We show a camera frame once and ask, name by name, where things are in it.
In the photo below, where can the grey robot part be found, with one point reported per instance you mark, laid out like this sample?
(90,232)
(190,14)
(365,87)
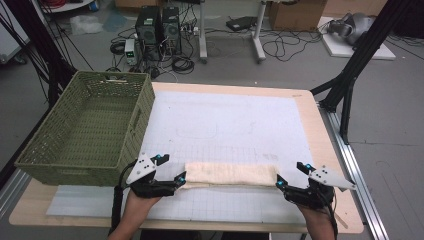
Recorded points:
(355,26)

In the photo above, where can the white grid mat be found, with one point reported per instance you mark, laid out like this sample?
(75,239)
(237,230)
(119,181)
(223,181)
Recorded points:
(233,116)

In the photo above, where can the white power supply unit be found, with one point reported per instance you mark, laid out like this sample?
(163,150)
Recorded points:
(130,51)

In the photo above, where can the thin wooden stick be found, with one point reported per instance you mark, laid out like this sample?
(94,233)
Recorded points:
(340,220)

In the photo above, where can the person's right hand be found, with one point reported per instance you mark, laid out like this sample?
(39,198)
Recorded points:
(315,215)

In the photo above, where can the brown cardboard box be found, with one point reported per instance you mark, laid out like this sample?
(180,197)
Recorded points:
(296,15)

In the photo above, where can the cream towel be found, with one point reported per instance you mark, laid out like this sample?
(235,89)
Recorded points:
(230,175)

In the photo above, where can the black metal frame stand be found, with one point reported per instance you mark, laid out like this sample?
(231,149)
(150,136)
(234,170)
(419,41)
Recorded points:
(363,50)
(43,43)

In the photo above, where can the white desk leg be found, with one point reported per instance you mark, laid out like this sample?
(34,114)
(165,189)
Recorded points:
(202,33)
(258,36)

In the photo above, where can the person's left hand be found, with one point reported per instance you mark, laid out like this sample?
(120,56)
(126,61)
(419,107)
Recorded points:
(141,203)

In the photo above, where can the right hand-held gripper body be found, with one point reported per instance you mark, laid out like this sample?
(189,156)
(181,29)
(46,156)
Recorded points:
(313,195)

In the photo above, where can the black flat device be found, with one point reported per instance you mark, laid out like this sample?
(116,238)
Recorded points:
(240,23)

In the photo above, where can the green woven basket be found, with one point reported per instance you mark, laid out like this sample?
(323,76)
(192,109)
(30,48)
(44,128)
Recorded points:
(90,130)

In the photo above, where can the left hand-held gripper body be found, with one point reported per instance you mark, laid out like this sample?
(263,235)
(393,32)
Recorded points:
(146,188)

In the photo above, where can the aluminium rail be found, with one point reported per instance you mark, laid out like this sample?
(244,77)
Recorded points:
(356,173)
(11,193)

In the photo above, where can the white cabinet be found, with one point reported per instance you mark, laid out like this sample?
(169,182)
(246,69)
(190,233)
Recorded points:
(10,36)

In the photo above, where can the black computer tower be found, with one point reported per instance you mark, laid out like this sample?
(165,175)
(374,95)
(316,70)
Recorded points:
(171,30)
(148,31)

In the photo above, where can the clear plastic bag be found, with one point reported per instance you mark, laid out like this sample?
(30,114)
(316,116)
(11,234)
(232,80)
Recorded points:
(85,25)

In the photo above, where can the wooden table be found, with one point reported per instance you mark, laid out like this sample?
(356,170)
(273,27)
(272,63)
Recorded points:
(318,133)

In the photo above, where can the white floor board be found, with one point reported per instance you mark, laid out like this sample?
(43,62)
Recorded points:
(336,46)

